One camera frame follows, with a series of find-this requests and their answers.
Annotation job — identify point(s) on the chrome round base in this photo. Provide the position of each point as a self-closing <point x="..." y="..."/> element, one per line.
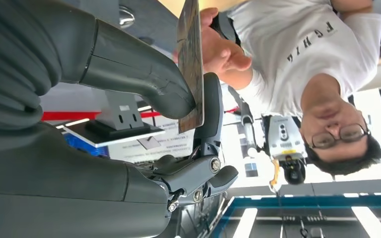
<point x="126" y="18"/>

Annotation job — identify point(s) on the red barrier belt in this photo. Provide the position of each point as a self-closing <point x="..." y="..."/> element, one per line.
<point x="65" y="116"/>

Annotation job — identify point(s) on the person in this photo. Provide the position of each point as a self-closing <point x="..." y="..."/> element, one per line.
<point x="308" y="59"/>

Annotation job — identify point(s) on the silver camera on tripod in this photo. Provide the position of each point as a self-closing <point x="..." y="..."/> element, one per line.
<point x="284" y="134"/>

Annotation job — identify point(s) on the blue panel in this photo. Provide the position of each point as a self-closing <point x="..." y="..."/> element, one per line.
<point x="85" y="146"/>

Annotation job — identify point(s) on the grey kiosk stand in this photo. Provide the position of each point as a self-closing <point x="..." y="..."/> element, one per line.
<point x="121" y="108"/>

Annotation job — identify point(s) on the white printed sign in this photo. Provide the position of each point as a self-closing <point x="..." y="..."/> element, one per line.
<point x="164" y="144"/>

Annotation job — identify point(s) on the robot right hand grey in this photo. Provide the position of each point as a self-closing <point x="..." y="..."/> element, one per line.
<point x="62" y="197"/>

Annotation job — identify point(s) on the eyeglasses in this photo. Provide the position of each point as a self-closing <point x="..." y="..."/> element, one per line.
<point x="323" y="140"/>

